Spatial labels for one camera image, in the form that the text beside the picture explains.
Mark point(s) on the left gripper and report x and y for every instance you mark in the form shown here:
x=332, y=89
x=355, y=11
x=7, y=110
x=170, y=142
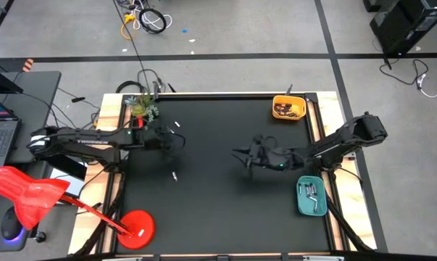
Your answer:
x=154, y=137

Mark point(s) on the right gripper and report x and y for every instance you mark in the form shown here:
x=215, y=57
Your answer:
x=272, y=157

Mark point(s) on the black copper-top battery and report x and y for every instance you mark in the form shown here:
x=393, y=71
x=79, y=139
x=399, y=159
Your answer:
x=283, y=105
x=295, y=115
x=284, y=113
x=284, y=109

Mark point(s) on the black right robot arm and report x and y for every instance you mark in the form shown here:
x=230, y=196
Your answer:
x=341, y=143

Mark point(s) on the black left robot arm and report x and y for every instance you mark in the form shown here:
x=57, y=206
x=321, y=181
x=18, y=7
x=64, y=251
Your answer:
x=95, y=142

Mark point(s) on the potted succulent plant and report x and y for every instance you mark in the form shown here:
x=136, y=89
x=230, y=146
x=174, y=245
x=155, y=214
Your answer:
x=140, y=108

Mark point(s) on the yellow plastic bin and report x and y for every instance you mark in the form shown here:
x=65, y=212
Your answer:
x=302, y=105

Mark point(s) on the thin grey antenna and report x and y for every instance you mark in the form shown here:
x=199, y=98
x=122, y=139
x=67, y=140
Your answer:
x=288, y=90

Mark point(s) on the teal plastic bin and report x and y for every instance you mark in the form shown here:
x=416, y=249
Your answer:
x=307, y=209

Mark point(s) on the white tablet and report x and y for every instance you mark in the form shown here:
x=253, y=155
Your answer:
x=73, y=185

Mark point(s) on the black desk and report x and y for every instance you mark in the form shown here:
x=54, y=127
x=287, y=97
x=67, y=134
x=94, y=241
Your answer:
x=37, y=105

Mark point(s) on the dark grey side desk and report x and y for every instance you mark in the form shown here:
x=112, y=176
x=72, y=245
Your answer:
x=51, y=232

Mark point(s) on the red desk lamp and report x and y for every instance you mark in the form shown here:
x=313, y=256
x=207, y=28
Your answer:
x=29, y=195

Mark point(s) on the black round knob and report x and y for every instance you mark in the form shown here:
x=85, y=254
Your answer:
x=40, y=237

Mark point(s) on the orange striped marker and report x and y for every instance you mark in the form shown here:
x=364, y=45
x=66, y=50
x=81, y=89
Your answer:
x=28, y=65

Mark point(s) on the black laptop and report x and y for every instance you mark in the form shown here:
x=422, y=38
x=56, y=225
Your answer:
x=0, y=137

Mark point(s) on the black computer mouse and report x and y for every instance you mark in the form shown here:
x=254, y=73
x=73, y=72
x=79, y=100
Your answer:
x=9, y=224

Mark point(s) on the black cabinet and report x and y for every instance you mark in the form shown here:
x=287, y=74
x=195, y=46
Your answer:
x=403, y=25

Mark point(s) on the black metal table frame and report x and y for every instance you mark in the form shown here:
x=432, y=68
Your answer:
x=240, y=97

